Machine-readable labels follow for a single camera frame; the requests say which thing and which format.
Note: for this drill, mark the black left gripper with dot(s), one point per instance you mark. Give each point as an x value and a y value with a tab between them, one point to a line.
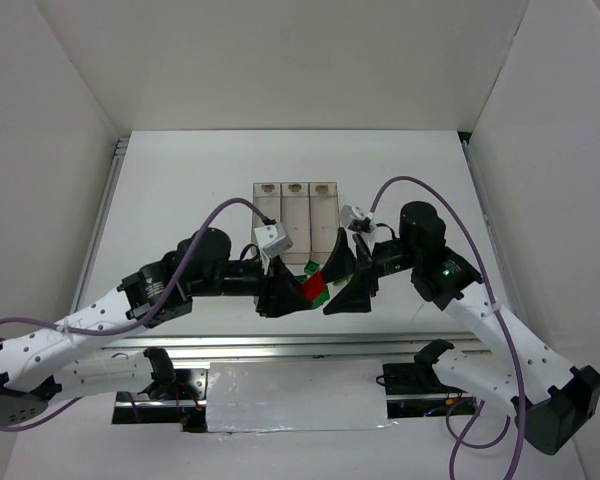
266	288

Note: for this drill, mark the red square lego brick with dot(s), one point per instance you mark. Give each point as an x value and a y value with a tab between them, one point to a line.
313	286

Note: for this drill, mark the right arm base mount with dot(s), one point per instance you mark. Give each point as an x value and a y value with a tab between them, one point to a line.
414	391

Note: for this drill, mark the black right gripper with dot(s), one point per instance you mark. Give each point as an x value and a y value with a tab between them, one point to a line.
363	267

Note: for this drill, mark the green square lego brick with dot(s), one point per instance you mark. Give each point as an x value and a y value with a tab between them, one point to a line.
311	268

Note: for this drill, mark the right side aluminium rail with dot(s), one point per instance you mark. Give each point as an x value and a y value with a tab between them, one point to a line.
481	228

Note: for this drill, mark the left side aluminium rail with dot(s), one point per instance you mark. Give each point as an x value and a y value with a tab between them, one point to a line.
119	153

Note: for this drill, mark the left clear plastic bin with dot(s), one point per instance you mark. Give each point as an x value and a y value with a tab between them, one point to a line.
267	198

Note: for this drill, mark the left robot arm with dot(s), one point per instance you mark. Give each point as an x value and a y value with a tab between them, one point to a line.
57	360

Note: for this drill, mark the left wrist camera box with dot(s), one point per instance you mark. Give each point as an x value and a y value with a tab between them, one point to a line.
272	240

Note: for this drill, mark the white foil cover sheet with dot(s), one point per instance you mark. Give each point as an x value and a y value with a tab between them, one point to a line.
288	396

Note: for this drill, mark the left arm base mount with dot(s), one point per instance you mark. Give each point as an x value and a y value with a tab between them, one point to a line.
174	396

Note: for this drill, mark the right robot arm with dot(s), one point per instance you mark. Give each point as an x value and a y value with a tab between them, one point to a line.
544	393

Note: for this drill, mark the aluminium table edge rail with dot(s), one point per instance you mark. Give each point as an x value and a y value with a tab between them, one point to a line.
241	348

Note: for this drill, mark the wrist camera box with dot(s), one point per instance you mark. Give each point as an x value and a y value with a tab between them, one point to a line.
272	240
355	219

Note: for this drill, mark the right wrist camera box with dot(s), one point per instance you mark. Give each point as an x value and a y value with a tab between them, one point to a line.
355	219

